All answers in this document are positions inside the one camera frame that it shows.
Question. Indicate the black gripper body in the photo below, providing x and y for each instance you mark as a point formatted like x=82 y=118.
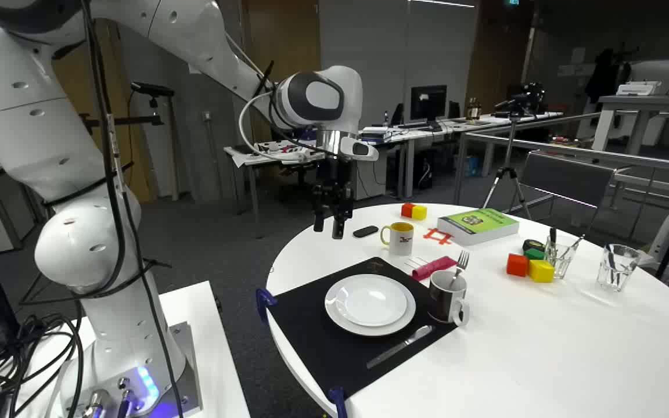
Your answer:
x=333 y=190

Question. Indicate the silver spoon in mug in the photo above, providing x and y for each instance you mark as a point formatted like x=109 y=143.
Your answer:
x=461 y=263

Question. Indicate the computer monitor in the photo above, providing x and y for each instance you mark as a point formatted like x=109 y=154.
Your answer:
x=427 y=104

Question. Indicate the clear glass cup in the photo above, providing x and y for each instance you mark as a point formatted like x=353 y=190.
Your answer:
x=619 y=261

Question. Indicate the yellow and white mug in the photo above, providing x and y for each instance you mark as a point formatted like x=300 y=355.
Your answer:
x=397 y=239

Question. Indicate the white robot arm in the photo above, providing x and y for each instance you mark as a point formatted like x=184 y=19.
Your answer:
x=87 y=243

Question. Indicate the yellow cube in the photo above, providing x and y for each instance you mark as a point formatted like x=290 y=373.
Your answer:
x=542 y=271

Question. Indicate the orange frame piece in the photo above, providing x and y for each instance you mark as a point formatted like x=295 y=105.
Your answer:
x=438 y=236

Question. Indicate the green book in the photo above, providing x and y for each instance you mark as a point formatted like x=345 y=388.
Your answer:
x=476 y=226

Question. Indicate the black remote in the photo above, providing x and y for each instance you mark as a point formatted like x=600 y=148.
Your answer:
x=366 y=231

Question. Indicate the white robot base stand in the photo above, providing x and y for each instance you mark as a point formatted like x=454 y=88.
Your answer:
x=129 y=356

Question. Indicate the orange and yellow cubes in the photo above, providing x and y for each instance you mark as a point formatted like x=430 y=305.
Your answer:
x=414 y=213

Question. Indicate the green and black cube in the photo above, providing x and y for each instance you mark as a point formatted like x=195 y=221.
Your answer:
x=532 y=249

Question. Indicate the black placemat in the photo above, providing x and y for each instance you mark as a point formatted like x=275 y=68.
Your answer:
x=336 y=358

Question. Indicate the black camera tripod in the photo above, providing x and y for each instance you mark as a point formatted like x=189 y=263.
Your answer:
x=524 y=102

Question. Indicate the red cube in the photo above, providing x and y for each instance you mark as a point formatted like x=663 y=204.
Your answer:
x=517 y=265

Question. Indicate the white round plate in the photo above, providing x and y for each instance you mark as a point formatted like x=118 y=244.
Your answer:
x=371 y=305

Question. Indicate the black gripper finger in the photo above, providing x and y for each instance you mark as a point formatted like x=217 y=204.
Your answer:
x=319 y=220
x=339 y=221

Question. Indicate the clear glass with pens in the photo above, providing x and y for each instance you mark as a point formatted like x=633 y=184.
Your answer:
x=560 y=254

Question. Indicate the pink rectangular block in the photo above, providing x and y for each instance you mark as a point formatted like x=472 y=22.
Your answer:
x=433 y=265

